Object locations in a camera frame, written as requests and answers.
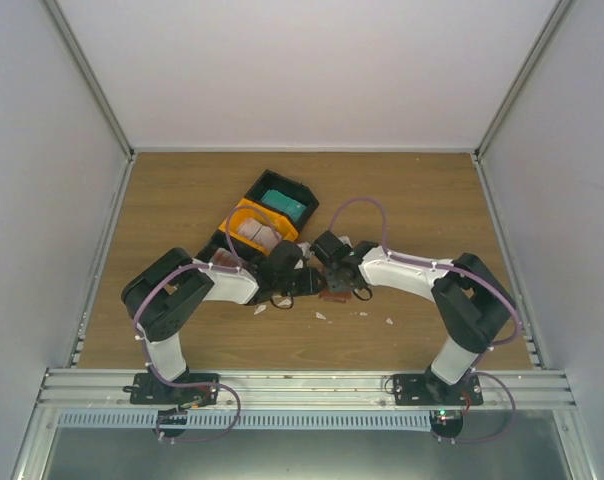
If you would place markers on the aluminium front rail frame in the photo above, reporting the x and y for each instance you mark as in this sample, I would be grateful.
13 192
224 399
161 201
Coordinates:
90 389

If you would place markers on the black bin with teal cards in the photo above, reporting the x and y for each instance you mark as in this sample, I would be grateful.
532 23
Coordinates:
298 191

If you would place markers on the grey slotted cable duct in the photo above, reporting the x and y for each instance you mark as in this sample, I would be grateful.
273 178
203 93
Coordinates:
256 420

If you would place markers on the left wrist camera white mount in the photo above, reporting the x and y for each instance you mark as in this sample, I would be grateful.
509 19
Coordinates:
305 249

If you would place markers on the red white card stack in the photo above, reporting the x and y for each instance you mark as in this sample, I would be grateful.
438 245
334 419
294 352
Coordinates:
225 258

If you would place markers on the yellow bin with white cards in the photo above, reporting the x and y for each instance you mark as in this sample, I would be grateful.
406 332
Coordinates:
248 209

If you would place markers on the brown leather card holder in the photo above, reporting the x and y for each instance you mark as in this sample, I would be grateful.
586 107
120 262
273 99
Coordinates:
335 297

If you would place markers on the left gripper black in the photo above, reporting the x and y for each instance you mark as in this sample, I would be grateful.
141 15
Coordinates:
309 285

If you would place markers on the left aluminium corner post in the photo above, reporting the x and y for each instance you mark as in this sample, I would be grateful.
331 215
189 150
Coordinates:
80 60

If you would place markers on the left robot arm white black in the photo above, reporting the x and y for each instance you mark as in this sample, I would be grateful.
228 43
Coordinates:
163 297

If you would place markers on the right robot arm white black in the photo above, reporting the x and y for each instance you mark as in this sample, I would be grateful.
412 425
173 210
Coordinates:
473 305

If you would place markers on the aluminium corner post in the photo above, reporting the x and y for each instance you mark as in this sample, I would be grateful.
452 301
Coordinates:
543 40
80 60

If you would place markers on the right aluminium corner post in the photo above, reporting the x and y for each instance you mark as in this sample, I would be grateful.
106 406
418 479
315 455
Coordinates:
543 40

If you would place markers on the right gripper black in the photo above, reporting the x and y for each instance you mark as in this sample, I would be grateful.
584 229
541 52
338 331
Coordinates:
333 285

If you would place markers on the black bin with red cards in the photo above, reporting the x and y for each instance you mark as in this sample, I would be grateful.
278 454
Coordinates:
248 252

